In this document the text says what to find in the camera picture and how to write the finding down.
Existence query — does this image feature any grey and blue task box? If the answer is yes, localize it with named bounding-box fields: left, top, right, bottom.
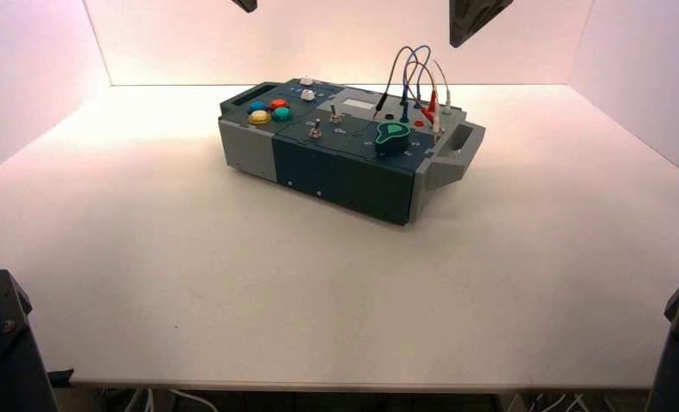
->
left=217, top=76, right=487, bottom=227

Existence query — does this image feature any green and black rotary knob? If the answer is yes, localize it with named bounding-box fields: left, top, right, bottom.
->
left=373, top=120, right=412, bottom=157

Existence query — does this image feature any black table clamp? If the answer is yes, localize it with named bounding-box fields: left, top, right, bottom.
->
left=47, top=368, right=76, bottom=390

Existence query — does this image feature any grey wire with black plug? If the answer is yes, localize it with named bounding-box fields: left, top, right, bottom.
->
left=372, top=46, right=426, bottom=120

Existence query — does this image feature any blue banana plug cable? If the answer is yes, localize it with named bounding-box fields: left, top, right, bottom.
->
left=399, top=45, right=433, bottom=124

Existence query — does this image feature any red banana plug cable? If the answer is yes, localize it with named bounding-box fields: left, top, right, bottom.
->
left=405, top=61, right=438, bottom=125

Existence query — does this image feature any white banana plug cable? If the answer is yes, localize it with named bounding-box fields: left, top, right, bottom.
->
left=433, top=58, right=452, bottom=137

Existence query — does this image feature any large black angular mount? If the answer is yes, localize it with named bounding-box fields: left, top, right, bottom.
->
left=449, top=0, right=515, bottom=49

